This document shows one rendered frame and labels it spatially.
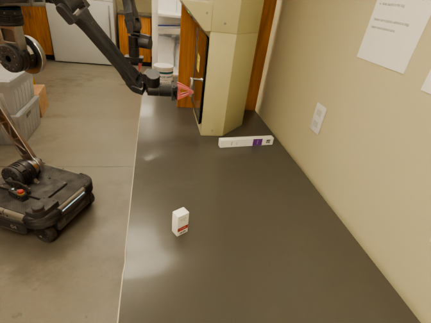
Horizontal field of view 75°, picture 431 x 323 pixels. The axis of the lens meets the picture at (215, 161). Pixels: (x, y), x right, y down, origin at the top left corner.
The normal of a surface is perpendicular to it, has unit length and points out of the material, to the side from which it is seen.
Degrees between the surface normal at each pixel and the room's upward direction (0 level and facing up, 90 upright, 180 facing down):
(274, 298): 0
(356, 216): 90
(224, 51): 90
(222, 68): 90
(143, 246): 0
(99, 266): 0
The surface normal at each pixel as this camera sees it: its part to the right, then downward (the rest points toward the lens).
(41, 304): 0.11, -0.84
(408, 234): -0.98, 0.00
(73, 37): 0.18, 0.53
